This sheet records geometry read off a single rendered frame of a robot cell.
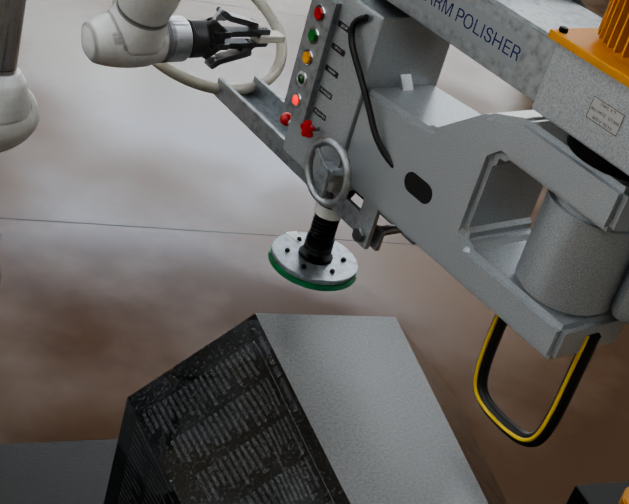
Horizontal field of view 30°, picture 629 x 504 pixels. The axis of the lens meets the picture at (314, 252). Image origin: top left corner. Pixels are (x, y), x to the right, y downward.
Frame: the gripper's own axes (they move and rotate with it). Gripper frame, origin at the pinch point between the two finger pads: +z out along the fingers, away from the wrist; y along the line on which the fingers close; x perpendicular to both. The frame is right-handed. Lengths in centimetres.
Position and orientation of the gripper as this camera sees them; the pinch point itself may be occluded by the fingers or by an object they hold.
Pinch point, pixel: (267, 36)
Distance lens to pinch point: 244.2
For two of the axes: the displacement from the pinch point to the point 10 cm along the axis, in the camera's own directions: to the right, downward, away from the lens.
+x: 5.6, 5.5, -6.2
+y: -2.5, 8.2, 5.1
